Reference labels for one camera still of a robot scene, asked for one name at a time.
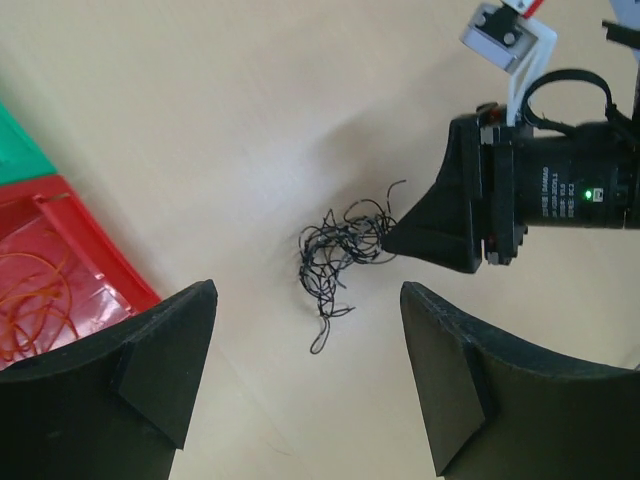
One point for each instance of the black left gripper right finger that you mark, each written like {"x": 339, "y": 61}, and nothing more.
{"x": 496, "y": 406}

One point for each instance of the red plastic bin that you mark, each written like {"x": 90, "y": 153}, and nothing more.
{"x": 62, "y": 278}

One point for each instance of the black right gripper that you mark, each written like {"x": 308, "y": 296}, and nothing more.
{"x": 588, "y": 179}

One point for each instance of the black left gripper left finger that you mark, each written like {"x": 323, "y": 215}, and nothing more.
{"x": 116, "y": 404}

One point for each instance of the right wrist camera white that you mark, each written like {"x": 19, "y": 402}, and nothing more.
{"x": 507, "y": 35}

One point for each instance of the green plastic bin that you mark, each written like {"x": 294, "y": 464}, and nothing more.
{"x": 21, "y": 158}

